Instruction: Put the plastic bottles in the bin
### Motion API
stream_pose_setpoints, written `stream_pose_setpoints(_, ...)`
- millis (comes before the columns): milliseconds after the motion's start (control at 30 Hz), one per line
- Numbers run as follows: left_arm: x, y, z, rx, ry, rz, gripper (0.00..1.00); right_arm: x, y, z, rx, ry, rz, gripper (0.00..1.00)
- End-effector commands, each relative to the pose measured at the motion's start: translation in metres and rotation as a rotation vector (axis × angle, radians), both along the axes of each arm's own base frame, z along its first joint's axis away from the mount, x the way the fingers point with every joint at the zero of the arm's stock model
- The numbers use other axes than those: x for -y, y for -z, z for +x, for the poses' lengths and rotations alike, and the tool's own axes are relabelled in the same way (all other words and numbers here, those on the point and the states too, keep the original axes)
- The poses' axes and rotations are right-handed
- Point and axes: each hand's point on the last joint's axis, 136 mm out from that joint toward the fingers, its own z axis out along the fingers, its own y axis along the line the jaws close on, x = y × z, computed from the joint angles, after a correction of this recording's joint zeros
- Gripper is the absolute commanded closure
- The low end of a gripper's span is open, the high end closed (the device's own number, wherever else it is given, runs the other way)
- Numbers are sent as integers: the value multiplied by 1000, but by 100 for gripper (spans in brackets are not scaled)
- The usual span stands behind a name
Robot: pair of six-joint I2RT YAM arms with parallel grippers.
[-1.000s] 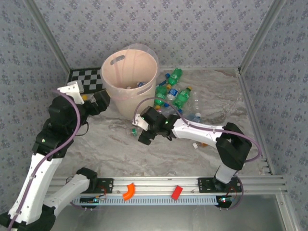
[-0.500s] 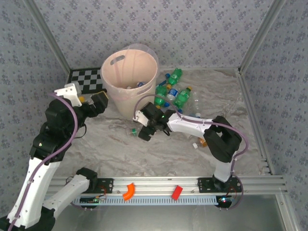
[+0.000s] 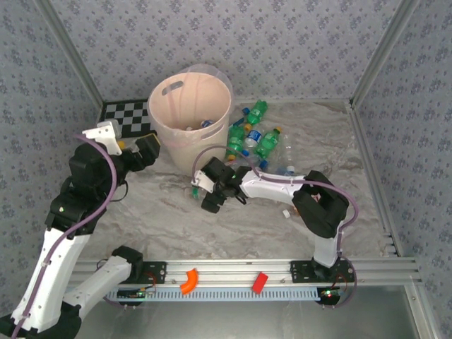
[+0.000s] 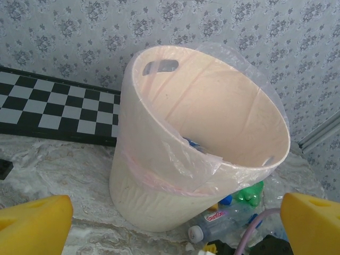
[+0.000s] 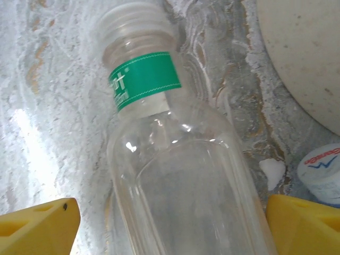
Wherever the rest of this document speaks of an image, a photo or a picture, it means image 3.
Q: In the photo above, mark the aluminium mounting rail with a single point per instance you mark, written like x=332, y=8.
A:
x=229, y=270

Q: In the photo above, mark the orange curved plastic piece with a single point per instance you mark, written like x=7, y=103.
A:
x=189, y=284

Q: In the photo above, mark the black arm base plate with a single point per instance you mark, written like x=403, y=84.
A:
x=302, y=272
x=155, y=273

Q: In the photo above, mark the small circuit board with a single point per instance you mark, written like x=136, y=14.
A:
x=134, y=294
x=328, y=293

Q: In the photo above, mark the translucent pink bin liner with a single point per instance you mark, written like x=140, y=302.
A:
x=190, y=102

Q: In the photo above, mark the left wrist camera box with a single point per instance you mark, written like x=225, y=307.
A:
x=102, y=134

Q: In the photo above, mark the green plastic soda bottle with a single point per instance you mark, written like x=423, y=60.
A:
x=236, y=139
x=256, y=113
x=266, y=143

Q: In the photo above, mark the cream plastic bin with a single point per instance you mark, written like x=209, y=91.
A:
x=176, y=155

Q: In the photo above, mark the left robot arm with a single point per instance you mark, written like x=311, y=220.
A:
x=46, y=275

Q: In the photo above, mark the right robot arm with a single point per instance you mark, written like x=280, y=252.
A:
x=272, y=187

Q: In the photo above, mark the amber tea bottle red label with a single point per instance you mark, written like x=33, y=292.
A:
x=286, y=213

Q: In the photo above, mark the black white checkerboard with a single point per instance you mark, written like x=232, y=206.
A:
x=134, y=113

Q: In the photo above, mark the small clear bottle blue label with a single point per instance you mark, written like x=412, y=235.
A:
x=253, y=137

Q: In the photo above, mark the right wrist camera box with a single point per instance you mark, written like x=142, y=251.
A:
x=201, y=180

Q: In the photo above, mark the blue plastic strip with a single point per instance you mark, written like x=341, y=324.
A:
x=238, y=122

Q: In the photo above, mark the bluish square clear bottle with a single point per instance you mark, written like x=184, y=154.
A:
x=286, y=170

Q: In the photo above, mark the grey metal sheet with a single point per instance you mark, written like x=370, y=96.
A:
x=229, y=321

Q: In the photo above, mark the red plastic block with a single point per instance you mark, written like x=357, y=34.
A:
x=260, y=282

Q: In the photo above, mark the aluminium frame leg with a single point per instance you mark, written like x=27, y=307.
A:
x=422, y=314

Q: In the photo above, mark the large clear bottle white cap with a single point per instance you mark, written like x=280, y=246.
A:
x=234, y=164

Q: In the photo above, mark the aluminium table side rail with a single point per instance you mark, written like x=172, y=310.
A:
x=363, y=141
x=99, y=111

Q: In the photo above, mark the aluminium frame post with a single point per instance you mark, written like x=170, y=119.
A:
x=72, y=53
x=385, y=53

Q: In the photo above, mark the clear bottle green cap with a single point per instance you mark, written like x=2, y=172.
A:
x=194, y=192

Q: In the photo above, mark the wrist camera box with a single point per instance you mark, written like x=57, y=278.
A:
x=102, y=134
x=201, y=180

